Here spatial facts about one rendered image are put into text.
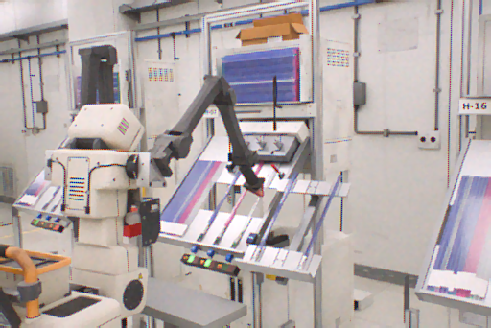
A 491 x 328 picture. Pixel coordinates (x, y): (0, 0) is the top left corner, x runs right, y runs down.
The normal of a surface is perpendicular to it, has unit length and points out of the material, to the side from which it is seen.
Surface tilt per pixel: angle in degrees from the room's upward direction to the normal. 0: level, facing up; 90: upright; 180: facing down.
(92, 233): 82
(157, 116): 90
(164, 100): 90
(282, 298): 90
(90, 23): 90
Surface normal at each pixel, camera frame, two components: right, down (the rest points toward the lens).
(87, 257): -0.49, -0.04
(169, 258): 0.77, 0.05
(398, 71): -0.65, 0.10
